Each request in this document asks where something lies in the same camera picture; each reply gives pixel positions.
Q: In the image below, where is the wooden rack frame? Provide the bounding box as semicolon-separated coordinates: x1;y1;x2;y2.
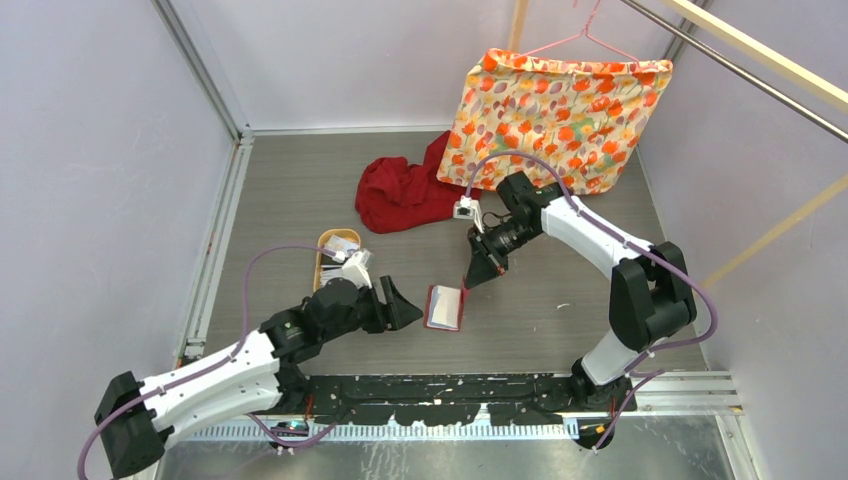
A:
507;1;847;290

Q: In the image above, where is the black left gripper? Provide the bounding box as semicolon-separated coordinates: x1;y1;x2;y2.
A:
322;276;422;342

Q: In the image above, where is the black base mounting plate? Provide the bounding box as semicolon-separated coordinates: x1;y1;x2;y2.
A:
243;372;639;429

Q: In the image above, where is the white card in tray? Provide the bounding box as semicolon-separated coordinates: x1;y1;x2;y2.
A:
325;235;360;256

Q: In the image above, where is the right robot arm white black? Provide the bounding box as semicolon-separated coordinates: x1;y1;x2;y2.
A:
455;172;696;411

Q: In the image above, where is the pink wire hanger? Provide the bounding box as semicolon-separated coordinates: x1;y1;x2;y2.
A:
521;0;639;62

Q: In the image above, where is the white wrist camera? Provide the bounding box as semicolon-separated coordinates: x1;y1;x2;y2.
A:
341;249;373;288
453;196;484;232

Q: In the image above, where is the metal rail rod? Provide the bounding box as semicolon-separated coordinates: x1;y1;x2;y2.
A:
625;1;847;143

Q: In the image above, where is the red leather card holder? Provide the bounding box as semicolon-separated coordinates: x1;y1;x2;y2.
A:
423;278;468;332

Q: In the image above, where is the yellow oval tray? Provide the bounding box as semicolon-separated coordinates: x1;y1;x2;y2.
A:
313;228;362;290

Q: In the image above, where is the red crumpled cloth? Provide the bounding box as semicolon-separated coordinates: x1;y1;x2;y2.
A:
354;131;465;234

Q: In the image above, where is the floral orange pillowcase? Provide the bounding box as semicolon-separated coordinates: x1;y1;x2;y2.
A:
436;49;673;195

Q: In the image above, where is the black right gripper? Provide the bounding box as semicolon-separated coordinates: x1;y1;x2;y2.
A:
466;216;540;289

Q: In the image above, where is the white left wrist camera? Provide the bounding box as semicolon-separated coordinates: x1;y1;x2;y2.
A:
341;249;373;288

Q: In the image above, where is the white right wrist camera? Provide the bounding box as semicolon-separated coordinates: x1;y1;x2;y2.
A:
453;196;484;232

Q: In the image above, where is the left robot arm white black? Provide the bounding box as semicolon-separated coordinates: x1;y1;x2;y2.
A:
94;276;423;479

